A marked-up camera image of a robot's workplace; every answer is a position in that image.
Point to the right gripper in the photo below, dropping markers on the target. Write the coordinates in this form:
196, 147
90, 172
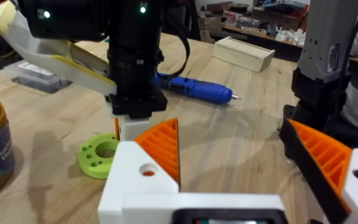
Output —
132, 62

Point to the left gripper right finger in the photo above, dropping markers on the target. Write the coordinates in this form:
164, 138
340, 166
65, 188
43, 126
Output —
328, 161

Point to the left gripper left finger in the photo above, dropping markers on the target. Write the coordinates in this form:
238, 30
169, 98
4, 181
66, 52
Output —
129, 174

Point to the blue electric screwdriver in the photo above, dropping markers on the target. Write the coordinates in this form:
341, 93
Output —
197, 88

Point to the green disc with holes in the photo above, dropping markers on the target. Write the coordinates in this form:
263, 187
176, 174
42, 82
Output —
89, 158

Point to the clear plastic box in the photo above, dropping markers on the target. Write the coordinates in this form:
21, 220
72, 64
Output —
33, 76

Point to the cardboard box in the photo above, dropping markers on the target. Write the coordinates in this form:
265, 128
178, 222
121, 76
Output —
210, 26

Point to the pale wooden box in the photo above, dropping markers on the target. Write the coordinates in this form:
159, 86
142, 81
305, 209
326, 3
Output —
244, 54

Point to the black filament spool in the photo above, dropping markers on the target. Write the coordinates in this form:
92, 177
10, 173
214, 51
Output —
238, 7

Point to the white yellow-edged wrist camera mount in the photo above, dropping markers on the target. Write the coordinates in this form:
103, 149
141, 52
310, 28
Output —
48, 56

